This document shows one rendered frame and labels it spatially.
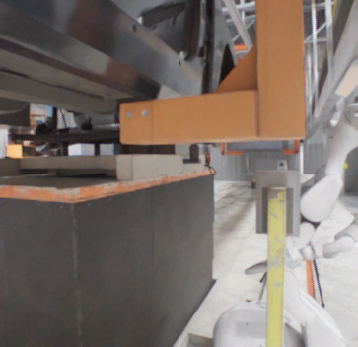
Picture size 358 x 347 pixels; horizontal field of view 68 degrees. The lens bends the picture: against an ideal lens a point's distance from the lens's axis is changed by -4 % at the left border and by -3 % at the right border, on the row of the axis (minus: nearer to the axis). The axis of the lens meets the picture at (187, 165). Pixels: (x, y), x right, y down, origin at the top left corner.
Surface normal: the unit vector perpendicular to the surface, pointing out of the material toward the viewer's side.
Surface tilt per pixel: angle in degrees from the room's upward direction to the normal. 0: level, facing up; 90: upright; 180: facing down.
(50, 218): 90
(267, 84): 90
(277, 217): 90
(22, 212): 90
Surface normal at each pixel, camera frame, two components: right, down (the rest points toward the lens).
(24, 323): -0.37, 0.04
